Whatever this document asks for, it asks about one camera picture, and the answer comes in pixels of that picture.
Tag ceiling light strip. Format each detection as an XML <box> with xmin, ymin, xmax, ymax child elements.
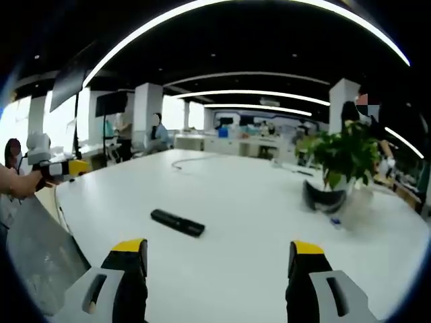
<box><xmin>174</xmin><ymin>89</ymin><xmax>331</xmax><ymax>107</ymax></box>
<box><xmin>82</xmin><ymin>0</ymin><xmax>412</xmax><ymax>89</ymax></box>
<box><xmin>385</xmin><ymin>127</ymin><xmax>425</xmax><ymax>159</ymax></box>
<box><xmin>203</xmin><ymin>102</ymin><xmax>313</xmax><ymax>117</ymax></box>

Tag small black screen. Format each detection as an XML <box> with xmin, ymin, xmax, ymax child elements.
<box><xmin>95</xmin><ymin>92</ymin><xmax>129</xmax><ymax>118</ymax></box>

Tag large black screen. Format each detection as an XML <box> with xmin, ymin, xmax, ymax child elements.
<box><xmin>49</xmin><ymin>59</ymin><xmax>88</xmax><ymax>113</ymax></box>

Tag green potted plant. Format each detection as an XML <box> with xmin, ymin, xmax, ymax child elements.
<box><xmin>295</xmin><ymin>120</ymin><xmax>384</xmax><ymax>203</ymax></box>

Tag black remote control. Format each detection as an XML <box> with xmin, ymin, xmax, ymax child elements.
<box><xmin>150</xmin><ymin>209</ymin><xmax>206</xmax><ymax>238</ymax></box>

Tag white counter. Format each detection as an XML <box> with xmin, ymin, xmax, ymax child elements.
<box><xmin>174</xmin><ymin>133</ymin><xmax>299</xmax><ymax>161</ymax></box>

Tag grey cable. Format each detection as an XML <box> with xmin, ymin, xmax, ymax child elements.
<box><xmin>171</xmin><ymin>155</ymin><xmax>211</xmax><ymax>173</ymax></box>

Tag black screen stand pole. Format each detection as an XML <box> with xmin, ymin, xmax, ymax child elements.
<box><xmin>73</xmin><ymin>93</ymin><xmax>84</xmax><ymax>161</ymax></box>

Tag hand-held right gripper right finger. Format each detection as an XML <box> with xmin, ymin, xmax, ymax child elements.
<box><xmin>285</xmin><ymin>239</ymin><xmax>382</xmax><ymax>323</ymax></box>

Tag clear plastic cup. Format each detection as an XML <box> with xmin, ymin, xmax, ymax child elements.
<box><xmin>342</xmin><ymin>190</ymin><xmax>375</xmax><ymax>234</ymax></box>

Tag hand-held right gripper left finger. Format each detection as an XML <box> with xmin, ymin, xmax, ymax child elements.
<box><xmin>53</xmin><ymin>238</ymin><xmax>149</xmax><ymax>323</ymax></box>

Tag person's left hand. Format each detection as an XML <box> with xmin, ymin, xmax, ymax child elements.
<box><xmin>18</xmin><ymin>168</ymin><xmax>58</xmax><ymax>200</ymax></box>

